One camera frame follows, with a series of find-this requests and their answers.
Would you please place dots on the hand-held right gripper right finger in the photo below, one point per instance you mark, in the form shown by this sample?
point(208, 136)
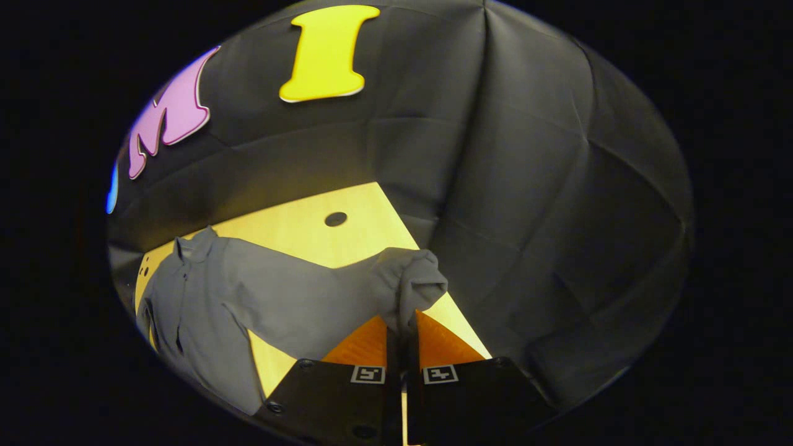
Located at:
point(471, 402)

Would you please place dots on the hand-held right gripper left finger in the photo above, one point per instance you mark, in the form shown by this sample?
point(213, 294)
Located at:
point(334, 402)

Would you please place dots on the grey collared shirt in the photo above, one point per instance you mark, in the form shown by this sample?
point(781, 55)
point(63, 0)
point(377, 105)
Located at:
point(279, 297)

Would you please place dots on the black backdrop cloth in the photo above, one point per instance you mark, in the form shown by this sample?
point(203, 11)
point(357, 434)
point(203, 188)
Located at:
point(526, 186)

